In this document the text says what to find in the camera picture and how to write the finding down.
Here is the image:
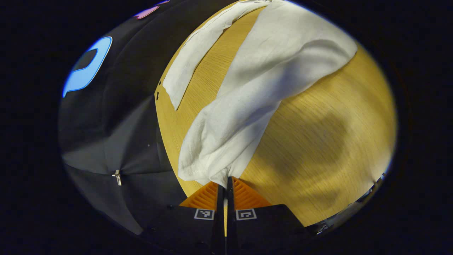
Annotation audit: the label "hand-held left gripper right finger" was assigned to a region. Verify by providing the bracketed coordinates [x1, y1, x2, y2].
[226, 176, 309, 255]

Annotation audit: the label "black backdrop cloth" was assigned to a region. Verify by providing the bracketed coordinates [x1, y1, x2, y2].
[58, 0, 235, 236]

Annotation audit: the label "white jeans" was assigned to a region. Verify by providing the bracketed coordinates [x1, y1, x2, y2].
[162, 0, 358, 188]

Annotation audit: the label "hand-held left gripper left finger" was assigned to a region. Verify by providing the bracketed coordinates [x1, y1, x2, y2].
[142, 181, 226, 255]

